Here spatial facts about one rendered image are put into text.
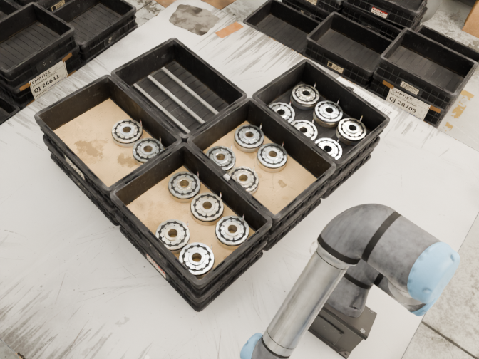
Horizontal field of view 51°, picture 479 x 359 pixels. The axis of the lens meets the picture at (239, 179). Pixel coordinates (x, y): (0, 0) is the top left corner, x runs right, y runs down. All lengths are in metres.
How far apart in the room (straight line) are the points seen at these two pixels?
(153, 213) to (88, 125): 0.42
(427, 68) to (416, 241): 1.87
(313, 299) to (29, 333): 0.89
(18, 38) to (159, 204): 1.41
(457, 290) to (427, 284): 1.70
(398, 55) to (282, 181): 1.31
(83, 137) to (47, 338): 0.66
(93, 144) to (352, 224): 1.03
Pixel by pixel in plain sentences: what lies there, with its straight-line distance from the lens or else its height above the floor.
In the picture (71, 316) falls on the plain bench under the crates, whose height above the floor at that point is 0.70.
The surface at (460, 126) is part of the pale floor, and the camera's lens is 3.29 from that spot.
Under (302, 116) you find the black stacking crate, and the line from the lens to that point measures 1.85.
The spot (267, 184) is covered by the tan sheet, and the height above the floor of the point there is 0.83.
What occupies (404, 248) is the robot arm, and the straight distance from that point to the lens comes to 0.96.
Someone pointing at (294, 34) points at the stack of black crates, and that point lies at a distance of 3.07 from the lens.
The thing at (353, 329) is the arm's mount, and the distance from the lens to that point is 1.41.
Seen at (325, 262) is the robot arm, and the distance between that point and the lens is 1.03.
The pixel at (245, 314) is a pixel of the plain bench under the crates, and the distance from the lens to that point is 1.58.
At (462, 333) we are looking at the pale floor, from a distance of 2.59.
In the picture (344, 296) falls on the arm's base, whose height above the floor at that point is 0.91.
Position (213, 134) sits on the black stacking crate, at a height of 0.88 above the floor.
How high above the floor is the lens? 2.19
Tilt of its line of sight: 56 degrees down
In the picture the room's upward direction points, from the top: 8 degrees clockwise
